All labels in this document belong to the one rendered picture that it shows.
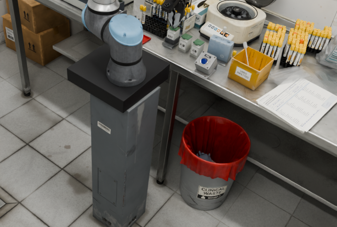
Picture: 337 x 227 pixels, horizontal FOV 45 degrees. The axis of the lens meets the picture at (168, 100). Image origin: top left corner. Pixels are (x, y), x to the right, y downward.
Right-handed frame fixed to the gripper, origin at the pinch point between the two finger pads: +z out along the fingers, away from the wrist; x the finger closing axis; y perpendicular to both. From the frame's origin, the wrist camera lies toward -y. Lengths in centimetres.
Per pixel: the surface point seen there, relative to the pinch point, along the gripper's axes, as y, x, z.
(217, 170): -12, -41, 57
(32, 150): -35, 65, 97
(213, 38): 3.3, -19.0, -0.5
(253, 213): 8, -63, 97
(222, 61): 3.1, -25.6, 8.5
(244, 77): -5.4, -39.5, 5.4
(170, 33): -1.1, 0.3, 3.5
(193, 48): -1.5, -12.7, 5.2
